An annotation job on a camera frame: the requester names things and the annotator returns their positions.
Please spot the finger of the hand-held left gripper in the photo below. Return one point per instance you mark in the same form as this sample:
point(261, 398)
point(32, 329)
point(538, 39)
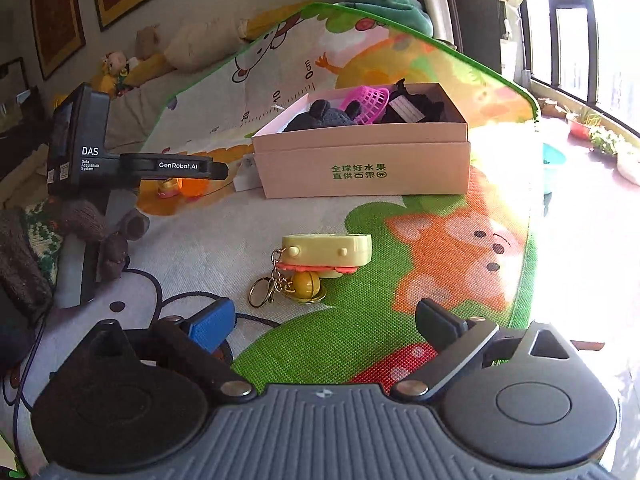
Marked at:
point(217, 170)

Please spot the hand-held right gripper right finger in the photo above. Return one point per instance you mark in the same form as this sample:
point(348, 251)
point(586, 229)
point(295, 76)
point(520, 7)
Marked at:
point(440, 322)

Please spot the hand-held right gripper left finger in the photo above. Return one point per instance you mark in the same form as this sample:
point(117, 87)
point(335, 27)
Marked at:
point(212, 322)

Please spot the small white box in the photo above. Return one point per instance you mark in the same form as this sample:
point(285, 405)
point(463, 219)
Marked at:
point(245, 175)

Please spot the small yellow orange toy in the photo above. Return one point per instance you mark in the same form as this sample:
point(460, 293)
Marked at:
point(187, 187)

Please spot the black plush toy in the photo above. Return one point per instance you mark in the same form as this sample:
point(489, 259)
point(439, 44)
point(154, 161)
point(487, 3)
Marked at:
point(320, 117)

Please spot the tan cardboard box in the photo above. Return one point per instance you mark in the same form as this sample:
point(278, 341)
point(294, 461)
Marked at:
point(365, 170)

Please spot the pink toy strainer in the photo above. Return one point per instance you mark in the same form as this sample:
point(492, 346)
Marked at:
point(370, 102)

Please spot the black folding clip stand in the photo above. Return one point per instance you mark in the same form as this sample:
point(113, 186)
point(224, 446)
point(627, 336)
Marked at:
point(410, 107)

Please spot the person's left hand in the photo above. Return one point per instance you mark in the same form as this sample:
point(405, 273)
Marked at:
point(75, 217)

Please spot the dark wooden furniture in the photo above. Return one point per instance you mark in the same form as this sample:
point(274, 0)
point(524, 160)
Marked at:
point(22, 130)

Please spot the colourful doll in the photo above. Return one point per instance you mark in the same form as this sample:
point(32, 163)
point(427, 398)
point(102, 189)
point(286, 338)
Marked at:
point(119, 72)

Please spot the printed play mat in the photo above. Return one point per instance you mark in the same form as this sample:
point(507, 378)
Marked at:
point(350, 260)

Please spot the brown teddy bear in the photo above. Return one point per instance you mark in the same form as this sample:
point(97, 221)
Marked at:
point(148, 42)

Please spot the peeled banana plush pillow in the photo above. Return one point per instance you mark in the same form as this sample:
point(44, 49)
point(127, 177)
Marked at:
point(200, 40)

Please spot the large framed picture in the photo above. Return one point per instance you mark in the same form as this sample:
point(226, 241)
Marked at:
point(57, 15)

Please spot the teal bowl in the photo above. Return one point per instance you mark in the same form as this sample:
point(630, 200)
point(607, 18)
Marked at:
point(552, 167)

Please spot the green plush toy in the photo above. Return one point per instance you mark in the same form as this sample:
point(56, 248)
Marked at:
point(390, 10)

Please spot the potted plants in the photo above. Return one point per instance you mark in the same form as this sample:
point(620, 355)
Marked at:
point(605, 140)

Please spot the grey curtain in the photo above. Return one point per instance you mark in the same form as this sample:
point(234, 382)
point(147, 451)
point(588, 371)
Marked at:
point(460, 5)

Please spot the black window frame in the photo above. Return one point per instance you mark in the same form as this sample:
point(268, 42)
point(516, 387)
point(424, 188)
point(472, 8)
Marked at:
point(595, 35)

